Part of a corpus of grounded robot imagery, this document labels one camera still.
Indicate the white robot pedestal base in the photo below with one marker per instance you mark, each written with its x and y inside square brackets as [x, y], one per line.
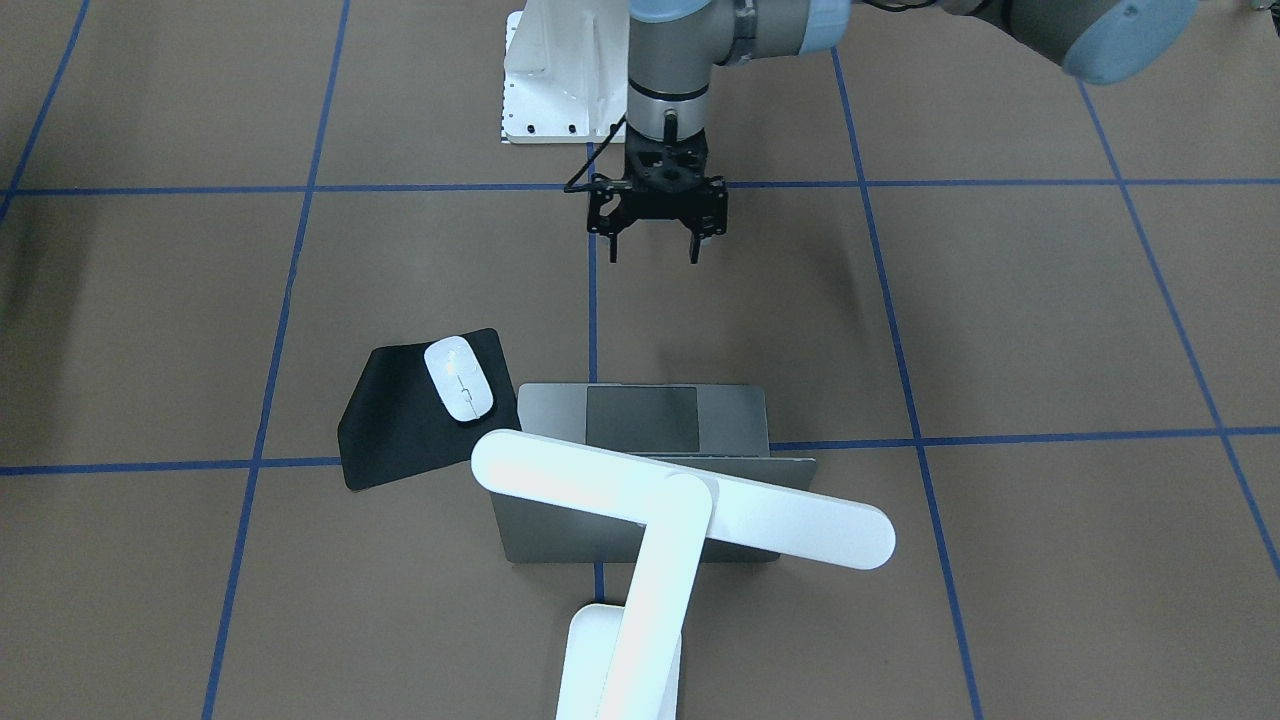
[565, 71]

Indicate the grey laptop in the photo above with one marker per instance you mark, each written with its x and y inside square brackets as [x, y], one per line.
[714, 427]

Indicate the white desk lamp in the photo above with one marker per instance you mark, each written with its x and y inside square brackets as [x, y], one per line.
[623, 662]

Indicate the black mouse pad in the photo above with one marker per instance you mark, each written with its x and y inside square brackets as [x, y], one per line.
[396, 425]

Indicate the white computer mouse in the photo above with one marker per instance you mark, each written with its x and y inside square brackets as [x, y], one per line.
[458, 378]

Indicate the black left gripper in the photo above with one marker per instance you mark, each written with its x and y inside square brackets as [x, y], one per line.
[604, 209]

